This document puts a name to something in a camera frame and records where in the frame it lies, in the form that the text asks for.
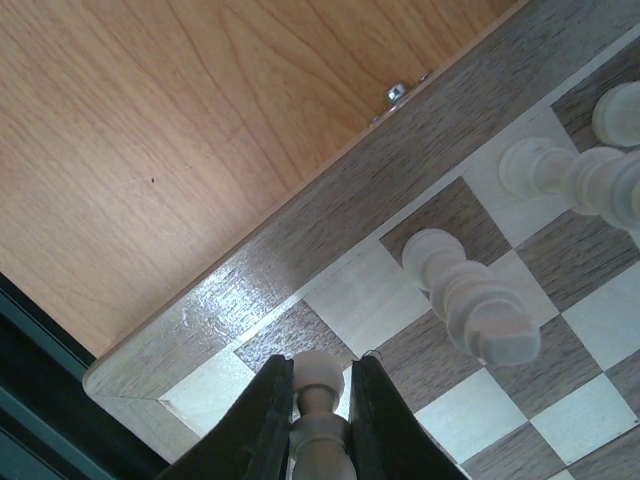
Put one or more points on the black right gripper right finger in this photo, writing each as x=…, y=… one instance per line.
x=386, y=441

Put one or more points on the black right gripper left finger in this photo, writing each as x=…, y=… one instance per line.
x=251, y=441

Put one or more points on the white chess bishop piece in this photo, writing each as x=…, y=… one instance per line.
x=318, y=437
x=615, y=119

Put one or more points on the white chess king piece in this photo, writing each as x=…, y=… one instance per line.
x=484, y=317

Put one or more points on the white chess queen piece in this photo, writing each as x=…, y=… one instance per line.
x=601, y=181

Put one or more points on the wooden chess board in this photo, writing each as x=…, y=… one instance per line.
x=324, y=272

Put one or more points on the black aluminium frame rail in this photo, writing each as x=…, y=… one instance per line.
x=50, y=428

